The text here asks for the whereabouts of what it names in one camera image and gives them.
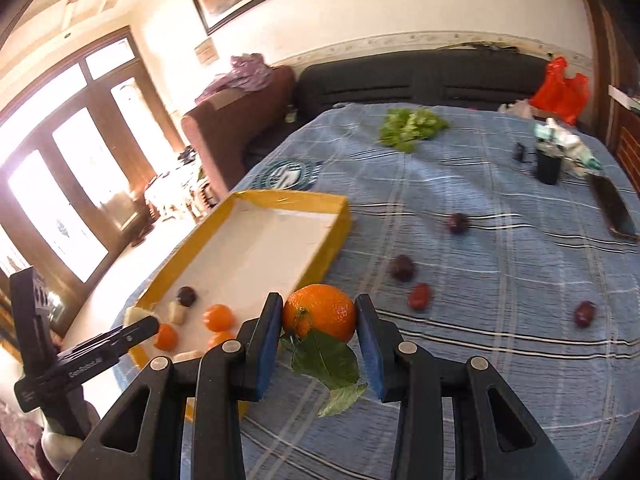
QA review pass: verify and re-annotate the green lettuce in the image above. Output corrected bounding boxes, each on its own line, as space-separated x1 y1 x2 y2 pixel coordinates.
377 107 450 153

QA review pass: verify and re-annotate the large orange with green leaves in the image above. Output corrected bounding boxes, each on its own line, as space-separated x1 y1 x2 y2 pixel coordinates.
280 284 368 418

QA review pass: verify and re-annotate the brown wooden cabinet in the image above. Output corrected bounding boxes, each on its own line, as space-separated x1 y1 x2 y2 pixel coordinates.
582 0 640 186

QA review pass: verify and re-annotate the cluttered low table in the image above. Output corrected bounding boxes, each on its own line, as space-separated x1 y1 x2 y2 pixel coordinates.
132 160 221 246

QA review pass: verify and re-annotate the yellow cardboard box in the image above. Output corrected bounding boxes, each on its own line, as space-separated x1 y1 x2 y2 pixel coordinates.
122 190 351 421

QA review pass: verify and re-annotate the purple cloth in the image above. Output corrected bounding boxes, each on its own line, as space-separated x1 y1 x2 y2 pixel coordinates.
195 52 273 103

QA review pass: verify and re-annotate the long white box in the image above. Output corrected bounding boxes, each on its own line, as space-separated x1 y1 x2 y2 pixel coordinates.
607 85 640 111

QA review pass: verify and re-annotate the black sofa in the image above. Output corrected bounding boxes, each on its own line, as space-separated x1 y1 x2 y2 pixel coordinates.
242 49 556 171

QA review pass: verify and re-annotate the white and green glove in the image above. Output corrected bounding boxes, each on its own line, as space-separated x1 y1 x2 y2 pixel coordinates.
562 136 606 178

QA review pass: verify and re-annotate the large dark red plum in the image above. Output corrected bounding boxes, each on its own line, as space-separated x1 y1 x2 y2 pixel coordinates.
573 301 597 329

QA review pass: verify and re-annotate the brown armchair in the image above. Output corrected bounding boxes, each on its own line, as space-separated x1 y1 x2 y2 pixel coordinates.
181 65 297 201

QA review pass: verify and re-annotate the white plastic bag bundle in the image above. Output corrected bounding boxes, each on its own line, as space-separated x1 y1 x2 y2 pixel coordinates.
545 117 583 161

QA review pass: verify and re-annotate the small wall sign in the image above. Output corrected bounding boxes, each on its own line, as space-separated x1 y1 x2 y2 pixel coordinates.
194 37 221 67

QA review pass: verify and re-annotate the red plastic bag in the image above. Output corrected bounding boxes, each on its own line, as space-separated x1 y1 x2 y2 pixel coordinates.
530 56 590 126

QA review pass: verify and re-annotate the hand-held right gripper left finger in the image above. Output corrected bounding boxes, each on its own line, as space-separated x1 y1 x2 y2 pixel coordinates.
60 292 285 480

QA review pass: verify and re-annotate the black smartphone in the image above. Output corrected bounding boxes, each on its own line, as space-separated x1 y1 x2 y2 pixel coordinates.
586 172 638 239

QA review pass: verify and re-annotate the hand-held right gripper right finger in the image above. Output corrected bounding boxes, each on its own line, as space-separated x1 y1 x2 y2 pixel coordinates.
354 294 576 480

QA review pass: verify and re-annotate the wooden glass door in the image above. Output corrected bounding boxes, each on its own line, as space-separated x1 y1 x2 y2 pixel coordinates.
0 25 186 321

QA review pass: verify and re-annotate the black square container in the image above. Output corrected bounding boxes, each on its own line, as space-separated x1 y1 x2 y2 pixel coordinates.
535 147 563 186

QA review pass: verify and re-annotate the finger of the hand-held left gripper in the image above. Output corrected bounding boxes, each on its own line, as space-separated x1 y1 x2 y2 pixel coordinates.
102 317 161 358

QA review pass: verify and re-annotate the red date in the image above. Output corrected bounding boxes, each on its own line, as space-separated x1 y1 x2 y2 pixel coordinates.
407 282 433 311

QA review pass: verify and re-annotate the small orange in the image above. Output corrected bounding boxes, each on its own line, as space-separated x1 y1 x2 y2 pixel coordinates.
152 323 180 352
202 304 236 333
206 331 238 351

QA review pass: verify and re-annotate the person's left hand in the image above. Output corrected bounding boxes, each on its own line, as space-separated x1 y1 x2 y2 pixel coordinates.
41 430 86 472

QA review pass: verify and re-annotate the large white cylindrical chunk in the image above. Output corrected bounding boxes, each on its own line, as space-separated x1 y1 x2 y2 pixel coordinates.
124 306 161 331

